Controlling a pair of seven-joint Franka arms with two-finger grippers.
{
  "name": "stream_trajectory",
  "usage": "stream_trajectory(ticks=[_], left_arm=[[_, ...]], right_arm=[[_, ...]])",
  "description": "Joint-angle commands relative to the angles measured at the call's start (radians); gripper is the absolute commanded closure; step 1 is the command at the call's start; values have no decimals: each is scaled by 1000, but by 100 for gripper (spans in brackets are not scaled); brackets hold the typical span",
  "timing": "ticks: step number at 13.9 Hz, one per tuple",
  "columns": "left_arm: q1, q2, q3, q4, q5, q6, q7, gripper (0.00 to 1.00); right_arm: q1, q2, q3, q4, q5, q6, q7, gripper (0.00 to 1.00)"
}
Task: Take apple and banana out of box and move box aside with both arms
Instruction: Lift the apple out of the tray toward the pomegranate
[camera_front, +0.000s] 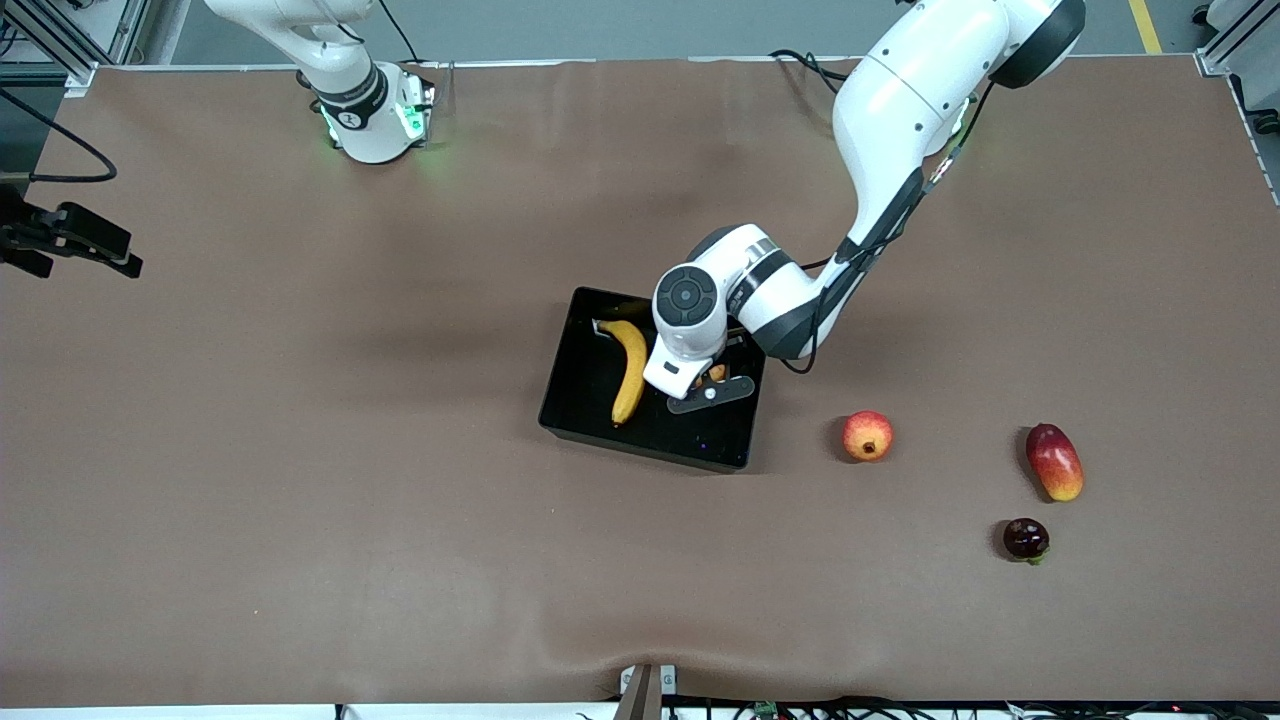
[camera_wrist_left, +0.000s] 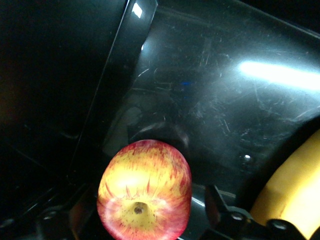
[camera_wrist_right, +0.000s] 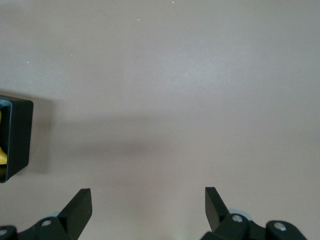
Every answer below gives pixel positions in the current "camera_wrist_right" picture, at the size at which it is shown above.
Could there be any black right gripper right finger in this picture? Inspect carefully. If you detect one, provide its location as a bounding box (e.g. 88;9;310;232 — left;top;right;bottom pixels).
199;186;307;240

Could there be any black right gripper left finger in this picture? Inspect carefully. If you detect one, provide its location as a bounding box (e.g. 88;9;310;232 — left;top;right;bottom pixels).
0;188;93;240

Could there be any yellow banana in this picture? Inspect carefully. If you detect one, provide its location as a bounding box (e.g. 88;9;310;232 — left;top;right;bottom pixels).
0;109;8;166

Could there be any black rectangular plastic box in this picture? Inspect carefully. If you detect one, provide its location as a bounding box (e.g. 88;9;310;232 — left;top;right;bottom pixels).
0;94;34;185

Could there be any brown table mat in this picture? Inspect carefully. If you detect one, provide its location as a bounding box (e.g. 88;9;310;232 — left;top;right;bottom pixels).
0;0;320;240

